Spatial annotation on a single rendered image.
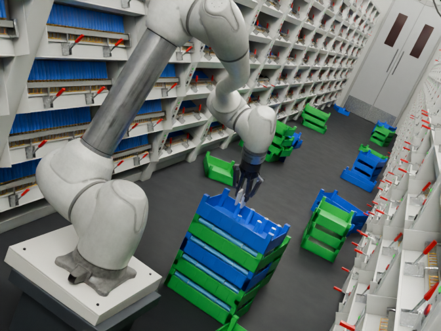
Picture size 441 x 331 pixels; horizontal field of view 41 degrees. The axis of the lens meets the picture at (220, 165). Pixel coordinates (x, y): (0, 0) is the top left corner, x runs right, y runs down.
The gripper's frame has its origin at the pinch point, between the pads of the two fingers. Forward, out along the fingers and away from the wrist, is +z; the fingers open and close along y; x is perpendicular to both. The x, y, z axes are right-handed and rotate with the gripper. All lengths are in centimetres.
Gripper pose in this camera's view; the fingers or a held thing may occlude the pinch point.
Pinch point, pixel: (241, 198)
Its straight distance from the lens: 229.1
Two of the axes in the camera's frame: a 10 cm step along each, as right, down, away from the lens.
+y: 8.1, 4.7, -3.4
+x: 5.5, -4.5, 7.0
